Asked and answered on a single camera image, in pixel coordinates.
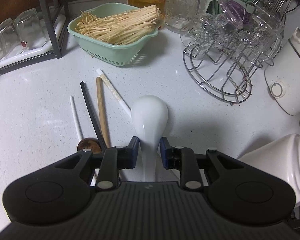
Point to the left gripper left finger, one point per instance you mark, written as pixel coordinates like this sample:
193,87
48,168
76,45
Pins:
112,160

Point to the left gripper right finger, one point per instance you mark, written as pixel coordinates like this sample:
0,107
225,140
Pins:
184,160

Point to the black chopstick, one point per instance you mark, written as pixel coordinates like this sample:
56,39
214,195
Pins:
92,116

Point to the white ceramic soup spoon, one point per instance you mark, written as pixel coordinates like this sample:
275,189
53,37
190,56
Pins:
149,116

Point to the white ceramic utensil jar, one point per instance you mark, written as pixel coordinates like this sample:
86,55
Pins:
280,158

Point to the thin white chopstick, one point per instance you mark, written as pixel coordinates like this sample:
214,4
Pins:
75,118

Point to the white patterned chopstick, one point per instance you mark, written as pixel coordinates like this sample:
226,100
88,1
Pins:
115,93

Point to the wooden chopstick on counter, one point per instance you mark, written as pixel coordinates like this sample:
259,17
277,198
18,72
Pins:
102,111

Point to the green plastic basket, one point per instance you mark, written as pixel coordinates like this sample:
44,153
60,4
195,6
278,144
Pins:
112,54

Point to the white electric cooking pot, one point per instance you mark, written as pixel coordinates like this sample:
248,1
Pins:
283,78

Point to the white tray under glasses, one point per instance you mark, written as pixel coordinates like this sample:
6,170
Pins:
27,47

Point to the upturned drinking glass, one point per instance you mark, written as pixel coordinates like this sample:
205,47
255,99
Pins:
29,29
9,39

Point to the purple glass lid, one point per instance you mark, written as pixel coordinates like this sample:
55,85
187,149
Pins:
235,13

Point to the black metal shelf rack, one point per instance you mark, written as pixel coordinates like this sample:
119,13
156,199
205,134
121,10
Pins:
57,43

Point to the clear textured glass cup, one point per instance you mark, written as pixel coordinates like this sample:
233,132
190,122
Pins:
179,12

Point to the wire glass drying rack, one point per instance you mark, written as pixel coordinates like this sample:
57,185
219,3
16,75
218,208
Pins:
222,59

